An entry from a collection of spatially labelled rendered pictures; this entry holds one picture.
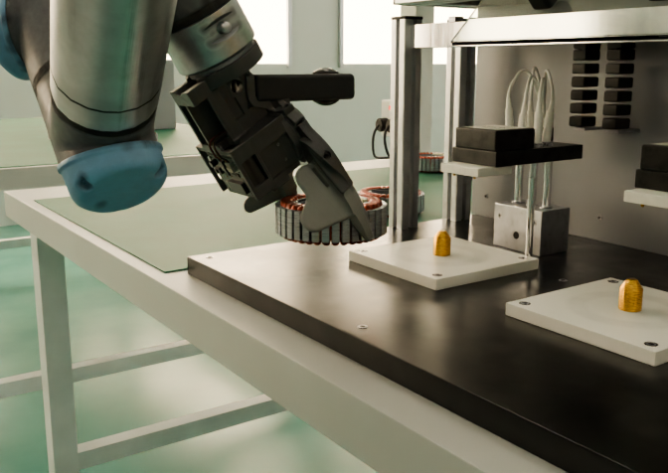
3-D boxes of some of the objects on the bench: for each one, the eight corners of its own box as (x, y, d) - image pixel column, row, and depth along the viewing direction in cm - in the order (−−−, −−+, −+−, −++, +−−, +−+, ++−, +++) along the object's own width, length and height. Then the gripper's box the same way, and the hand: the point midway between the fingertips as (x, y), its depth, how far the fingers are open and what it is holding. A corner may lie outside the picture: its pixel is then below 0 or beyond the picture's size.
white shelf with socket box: (390, 186, 159) (394, -50, 150) (295, 167, 189) (293, -31, 180) (510, 173, 179) (520, -37, 169) (407, 157, 208) (410, -21, 199)
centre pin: (440, 256, 86) (441, 233, 86) (428, 253, 88) (429, 230, 87) (453, 254, 87) (454, 231, 87) (441, 251, 89) (442, 228, 88)
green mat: (164, 273, 93) (164, 271, 93) (33, 201, 142) (33, 200, 142) (643, 198, 145) (643, 197, 145) (425, 164, 194) (425, 163, 194)
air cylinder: (539, 256, 91) (541, 210, 90) (492, 244, 97) (494, 201, 96) (568, 250, 94) (570, 206, 93) (520, 239, 100) (522, 197, 99)
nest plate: (654, 367, 58) (655, 351, 58) (504, 315, 70) (505, 301, 70) (759, 329, 66) (760, 315, 66) (609, 288, 78) (610, 276, 78)
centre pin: (632, 313, 67) (634, 283, 66) (612, 307, 68) (615, 277, 68) (646, 309, 68) (648, 279, 67) (626, 304, 69) (629, 274, 69)
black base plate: (699, 543, 40) (703, 502, 40) (187, 274, 92) (186, 255, 92) (1010, 355, 66) (1015, 329, 66) (475, 228, 118) (475, 213, 118)
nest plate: (435, 290, 78) (436, 278, 77) (348, 260, 90) (348, 249, 89) (538, 268, 86) (539, 257, 86) (445, 243, 98) (445, 234, 98)
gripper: (136, 87, 74) (238, 250, 83) (226, 92, 59) (338, 290, 68) (205, 41, 77) (296, 203, 87) (306, 35, 62) (404, 231, 72)
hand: (333, 223), depth 78 cm, fingers closed on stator, 13 cm apart
